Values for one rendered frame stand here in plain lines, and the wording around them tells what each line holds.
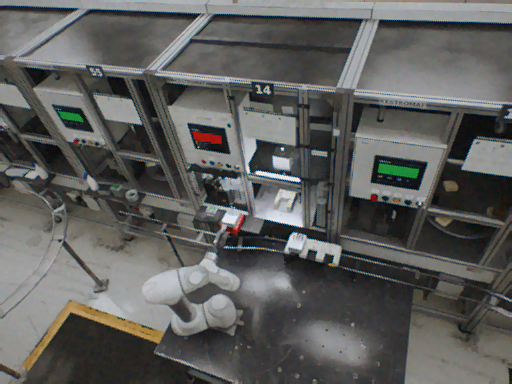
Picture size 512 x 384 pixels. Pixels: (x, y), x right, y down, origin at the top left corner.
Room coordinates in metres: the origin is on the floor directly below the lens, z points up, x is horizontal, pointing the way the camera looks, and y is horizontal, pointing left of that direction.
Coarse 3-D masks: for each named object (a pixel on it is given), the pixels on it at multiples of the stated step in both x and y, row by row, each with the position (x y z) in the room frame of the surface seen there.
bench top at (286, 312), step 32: (224, 256) 1.58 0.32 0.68; (256, 256) 1.53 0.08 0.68; (256, 288) 1.27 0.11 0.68; (288, 288) 1.23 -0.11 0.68; (320, 288) 1.19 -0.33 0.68; (352, 288) 1.15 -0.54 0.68; (384, 288) 1.11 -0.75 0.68; (256, 320) 1.04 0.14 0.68; (288, 320) 1.00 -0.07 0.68; (320, 320) 0.97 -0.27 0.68; (352, 320) 0.93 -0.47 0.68; (384, 320) 0.90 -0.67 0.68; (160, 352) 0.94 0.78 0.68; (192, 352) 0.90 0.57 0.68; (224, 352) 0.87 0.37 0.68; (256, 352) 0.84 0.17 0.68; (288, 352) 0.80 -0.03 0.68; (320, 352) 0.77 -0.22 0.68; (352, 352) 0.74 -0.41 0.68; (384, 352) 0.71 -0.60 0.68
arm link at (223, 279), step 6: (222, 270) 1.27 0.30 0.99; (210, 276) 1.10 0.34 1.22; (216, 276) 1.12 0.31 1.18; (222, 276) 1.15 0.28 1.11; (228, 276) 1.20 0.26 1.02; (234, 276) 1.23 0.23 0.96; (216, 282) 1.10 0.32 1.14; (222, 282) 1.12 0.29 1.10; (228, 282) 1.15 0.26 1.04; (234, 282) 1.19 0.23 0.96; (240, 282) 1.20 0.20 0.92; (222, 288) 1.15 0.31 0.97; (228, 288) 1.15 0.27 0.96; (234, 288) 1.16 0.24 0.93
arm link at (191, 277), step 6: (180, 270) 0.99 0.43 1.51; (186, 270) 0.98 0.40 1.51; (192, 270) 0.96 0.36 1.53; (198, 270) 0.96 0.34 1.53; (204, 270) 0.98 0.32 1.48; (180, 276) 0.95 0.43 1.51; (186, 276) 0.94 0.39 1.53; (192, 276) 0.93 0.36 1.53; (198, 276) 0.93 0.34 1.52; (204, 276) 0.94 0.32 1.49; (180, 282) 0.93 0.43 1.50; (186, 282) 0.91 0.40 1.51; (192, 282) 0.90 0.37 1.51; (198, 282) 0.90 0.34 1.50; (204, 282) 0.92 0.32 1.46; (186, 288) 0.90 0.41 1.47; (192, 288) 0.91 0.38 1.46
